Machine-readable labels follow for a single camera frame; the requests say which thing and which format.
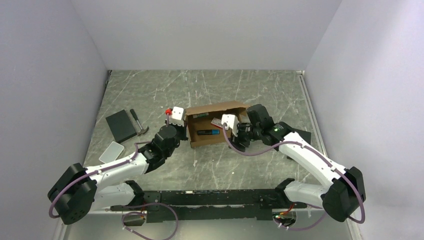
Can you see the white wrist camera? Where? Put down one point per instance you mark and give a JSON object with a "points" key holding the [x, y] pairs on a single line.
{"points": [[175, 116], [230, 122]]}

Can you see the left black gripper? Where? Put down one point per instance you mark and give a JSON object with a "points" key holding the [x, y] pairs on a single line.
{"points": [[183, 129]]}

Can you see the black handled claw hammer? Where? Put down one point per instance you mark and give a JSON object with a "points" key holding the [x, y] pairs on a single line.
{"points": [[142, 130]]}

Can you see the brown cardboard box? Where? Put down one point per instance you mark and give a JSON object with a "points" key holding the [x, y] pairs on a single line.
{"points": [[215, 110]]}

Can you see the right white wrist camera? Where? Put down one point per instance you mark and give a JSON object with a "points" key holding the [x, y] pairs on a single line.
{"points": [[230, 122]]}

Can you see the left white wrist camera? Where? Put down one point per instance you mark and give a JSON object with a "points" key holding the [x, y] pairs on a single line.
{"points": [[175, 116]]}

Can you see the green white glue stick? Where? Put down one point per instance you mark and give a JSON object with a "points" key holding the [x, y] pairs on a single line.
{"points": [[200, 115]]}

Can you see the small red white box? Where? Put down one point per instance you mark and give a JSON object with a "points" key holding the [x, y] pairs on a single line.
{"points": [[216, 122]]}

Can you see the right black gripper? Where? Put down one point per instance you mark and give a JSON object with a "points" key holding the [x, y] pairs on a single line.
{"points": [[235, 140]]}

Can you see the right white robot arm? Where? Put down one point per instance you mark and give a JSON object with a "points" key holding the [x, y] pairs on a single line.
{"points": [[340, 192]]}

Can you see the left black rectangular pad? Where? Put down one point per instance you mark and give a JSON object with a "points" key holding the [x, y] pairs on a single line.
{"points": [[121, 126]]}

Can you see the black rectangular pad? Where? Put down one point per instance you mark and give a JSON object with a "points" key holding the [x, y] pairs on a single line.
{"points": [[305, 135], [121, 126]]}

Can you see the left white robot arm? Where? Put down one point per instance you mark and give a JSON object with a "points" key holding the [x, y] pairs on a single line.
{"points": [[80, 189]]}

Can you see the black blue marker pen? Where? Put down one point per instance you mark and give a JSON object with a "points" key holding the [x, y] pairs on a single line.
{"points": [[208, 132]]}

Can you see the right black rectangular pad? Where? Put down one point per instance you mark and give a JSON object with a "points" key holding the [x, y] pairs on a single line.
{"points": [[305, 135]]}

